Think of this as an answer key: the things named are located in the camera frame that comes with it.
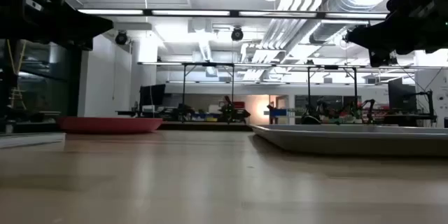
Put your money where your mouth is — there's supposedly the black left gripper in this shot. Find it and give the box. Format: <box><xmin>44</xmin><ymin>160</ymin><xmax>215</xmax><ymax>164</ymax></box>
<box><xmin>0</xmin><ymin>6</ymin><xmax>115</xmax><ymax>50</ymax></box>

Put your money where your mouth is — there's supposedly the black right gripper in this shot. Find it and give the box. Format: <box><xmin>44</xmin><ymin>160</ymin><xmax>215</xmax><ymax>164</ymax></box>
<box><xmin>344</xmin><ymin>0</ymin><xmax>448</xmax><ymax>68</ymax></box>

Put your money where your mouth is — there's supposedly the pink plastic plate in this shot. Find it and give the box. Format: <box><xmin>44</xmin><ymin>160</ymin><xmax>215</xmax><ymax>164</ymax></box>
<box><xmin>57</xmin><ymin>116</ymin><xmax>164</xmax><ymax>134</ymax></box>

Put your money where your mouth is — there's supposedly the grey plastic tray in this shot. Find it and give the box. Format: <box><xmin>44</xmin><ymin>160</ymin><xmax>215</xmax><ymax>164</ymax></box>
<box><xmin>250</xmin><ymin>123</ymin><xmax>448</xmax><ymax>158</ymax></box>

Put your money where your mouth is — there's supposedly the black computer monitor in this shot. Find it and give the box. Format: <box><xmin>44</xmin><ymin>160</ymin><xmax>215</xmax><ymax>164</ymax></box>
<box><xmin>139</xmin><ymin>83</ymin><xmax>167</xmax><ymax>108</ymax></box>
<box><xmin>387</xmin><ymin>77</ymin><xmax>419</xmax><ymax>113</ymax></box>

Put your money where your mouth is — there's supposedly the dark glass partition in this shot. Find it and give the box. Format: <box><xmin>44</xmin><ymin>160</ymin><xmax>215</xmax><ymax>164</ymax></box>
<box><xmin>0</xmin><ymin>38</ymin><xmax>83</xmax><ymax>134</ymax></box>

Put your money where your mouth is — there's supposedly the long ceiling light bar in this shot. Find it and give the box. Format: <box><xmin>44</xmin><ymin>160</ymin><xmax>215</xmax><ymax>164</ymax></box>
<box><xmin>76</xmin><ymin>8</ymin><xmax>389</xmax><ymax>20</ymax></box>

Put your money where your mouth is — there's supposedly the silver ventilation duct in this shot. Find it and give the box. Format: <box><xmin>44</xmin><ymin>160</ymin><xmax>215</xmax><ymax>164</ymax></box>
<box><xmin>307</xmin><ymin>0</ymin><xmax>391</xmax><ymax>45</ymax></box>

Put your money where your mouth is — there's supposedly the black background station frame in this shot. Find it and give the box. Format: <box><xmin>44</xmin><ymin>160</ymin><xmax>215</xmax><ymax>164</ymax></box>
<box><xmin>138</xmin><ymin>61</ymin><xmax>274</xmax><ymax>124</ymax></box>
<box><xmin>272</xmin><ymin>64</ymin><xmax>448</xmax><ymax>125</ymax></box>

